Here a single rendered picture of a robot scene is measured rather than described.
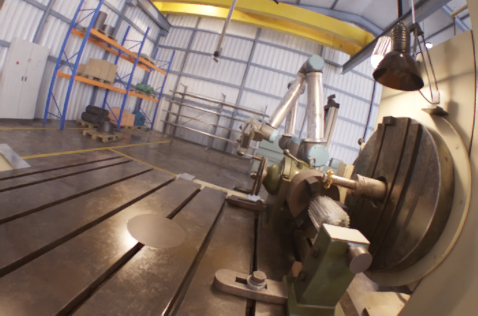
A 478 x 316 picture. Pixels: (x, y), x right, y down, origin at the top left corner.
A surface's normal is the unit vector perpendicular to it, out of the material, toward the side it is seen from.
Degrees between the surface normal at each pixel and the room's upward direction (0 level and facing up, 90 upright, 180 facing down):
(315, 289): 90
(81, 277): 0
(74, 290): 0
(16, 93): 90
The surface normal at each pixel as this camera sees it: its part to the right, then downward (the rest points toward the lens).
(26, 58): 0.96, 0.28
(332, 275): -0.10, 0.03
